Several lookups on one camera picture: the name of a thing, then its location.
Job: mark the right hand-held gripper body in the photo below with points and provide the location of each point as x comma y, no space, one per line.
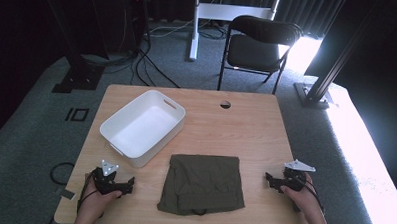
294,180

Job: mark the grey tape piece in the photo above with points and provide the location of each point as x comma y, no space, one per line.
67,194

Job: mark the person's left hand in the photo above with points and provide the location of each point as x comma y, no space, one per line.
96,203

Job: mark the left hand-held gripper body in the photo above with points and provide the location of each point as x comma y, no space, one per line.
105,182

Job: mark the olive green pants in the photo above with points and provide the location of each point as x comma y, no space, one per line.
200,182

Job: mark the white metal desk frame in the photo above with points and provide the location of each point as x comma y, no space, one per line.
223,12

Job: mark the white plastic storage bin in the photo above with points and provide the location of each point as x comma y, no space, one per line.
142,126

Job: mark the black folding chair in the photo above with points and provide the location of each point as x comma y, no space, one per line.
253,52

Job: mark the black stand with base plate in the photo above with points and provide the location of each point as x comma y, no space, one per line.
79,76

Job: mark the black aluminium post with foot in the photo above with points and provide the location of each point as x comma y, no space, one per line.
317,86

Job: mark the person's right hand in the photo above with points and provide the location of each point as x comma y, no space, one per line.
305,199

